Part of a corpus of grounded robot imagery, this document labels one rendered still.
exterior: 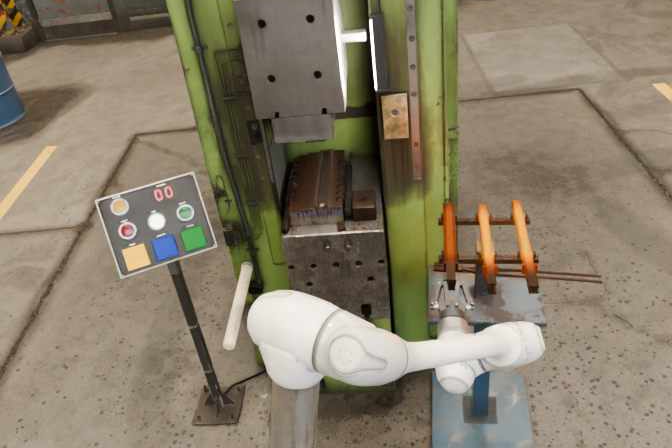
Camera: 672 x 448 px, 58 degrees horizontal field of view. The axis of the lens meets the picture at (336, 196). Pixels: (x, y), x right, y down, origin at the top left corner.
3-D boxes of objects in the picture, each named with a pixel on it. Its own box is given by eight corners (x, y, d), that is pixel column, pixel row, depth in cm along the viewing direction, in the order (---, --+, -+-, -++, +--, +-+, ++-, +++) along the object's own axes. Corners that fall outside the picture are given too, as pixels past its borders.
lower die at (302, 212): (344, 223, 226) (341, 204, 221) (291, 226, 228) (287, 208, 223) (346, 165, 261) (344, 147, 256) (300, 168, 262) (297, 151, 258)
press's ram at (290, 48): (371, 110, 200) (360, -14, 178) (256, 120, 203) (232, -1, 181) (369, 62, 235) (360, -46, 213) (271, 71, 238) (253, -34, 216)
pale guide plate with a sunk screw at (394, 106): (409, 138, 219) (406, 94, 209) (384, 140, 219) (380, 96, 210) (408, 135, 220) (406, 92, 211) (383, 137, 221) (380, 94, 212)
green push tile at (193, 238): (207, 245, 213) (201, 224, 212) (186, 252, 211) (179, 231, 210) (207, 245, 215) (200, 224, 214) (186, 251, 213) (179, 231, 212)
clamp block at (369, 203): (376, 220, 225) (375, 206, 221) (353, 222, 225) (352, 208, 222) (376, 202, 235) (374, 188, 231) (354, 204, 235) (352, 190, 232)
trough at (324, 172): (328, 208, 222) (328, 205, 222) (314, 209, 223) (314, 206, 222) (333, 151, 257) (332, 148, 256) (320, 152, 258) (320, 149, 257)
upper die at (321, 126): (333, 139, 206) (330, 113, 201) (275, 143, 208) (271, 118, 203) (337, 88, 241) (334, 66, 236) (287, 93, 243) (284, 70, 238)
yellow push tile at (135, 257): (150, 264, 207) (144, 243, 207) (128, 271, 205) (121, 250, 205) (150, 263, 209) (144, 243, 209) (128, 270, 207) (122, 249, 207)
